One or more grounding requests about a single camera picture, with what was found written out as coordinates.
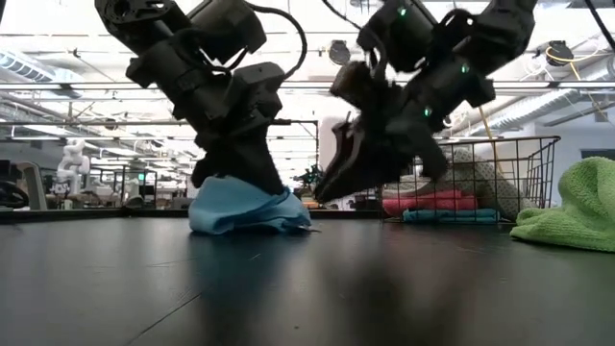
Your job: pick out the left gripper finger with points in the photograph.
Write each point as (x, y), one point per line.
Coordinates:
(216, 161)
(259, 163)

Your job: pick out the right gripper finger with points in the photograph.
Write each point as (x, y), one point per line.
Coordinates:
(343, 149)
(375, 173)

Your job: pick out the light blue microfiber towel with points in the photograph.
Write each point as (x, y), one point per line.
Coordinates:
(240, 206)

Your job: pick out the pink microfiber towel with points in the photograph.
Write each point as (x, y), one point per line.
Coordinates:
(432, 199)

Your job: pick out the white microfiber towel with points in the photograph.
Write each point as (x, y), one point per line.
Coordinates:
(480, 173)

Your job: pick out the teal microfiber towel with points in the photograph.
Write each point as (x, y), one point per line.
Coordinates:
(451, 215)

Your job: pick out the green microfiber towel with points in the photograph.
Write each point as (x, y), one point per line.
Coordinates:
(576, 216)

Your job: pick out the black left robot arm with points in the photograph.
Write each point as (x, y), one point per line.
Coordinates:
(154, 62)

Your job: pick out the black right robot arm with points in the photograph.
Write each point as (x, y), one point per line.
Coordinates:
(499, 33)

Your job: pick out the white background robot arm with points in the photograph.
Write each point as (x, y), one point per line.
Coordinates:
(72, 163)

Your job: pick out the neighbouring station robot arm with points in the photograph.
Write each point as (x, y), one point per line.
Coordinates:
(310, 175)

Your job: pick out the white square pillar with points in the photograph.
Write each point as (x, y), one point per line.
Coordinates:
(329, 139)

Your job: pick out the black metal rack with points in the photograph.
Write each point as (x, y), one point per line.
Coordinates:
(154, 187)

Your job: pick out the long ceiling light bar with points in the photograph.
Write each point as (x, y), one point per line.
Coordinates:
(48, 85)

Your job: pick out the grey curved chair back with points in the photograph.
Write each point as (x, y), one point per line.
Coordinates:
(33, 182)

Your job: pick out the black metal frame stand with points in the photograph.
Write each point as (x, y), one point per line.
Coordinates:
(316, 139)

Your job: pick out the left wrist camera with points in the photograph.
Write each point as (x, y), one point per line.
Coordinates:
(259, 91)

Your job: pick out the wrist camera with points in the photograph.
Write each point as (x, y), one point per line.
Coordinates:
(355, 84)
(259, 91)

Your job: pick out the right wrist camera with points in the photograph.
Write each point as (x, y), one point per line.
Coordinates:
(355, 84)

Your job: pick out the silver ceiling air duct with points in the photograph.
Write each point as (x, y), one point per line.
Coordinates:
(29, 69)
(528, 113)

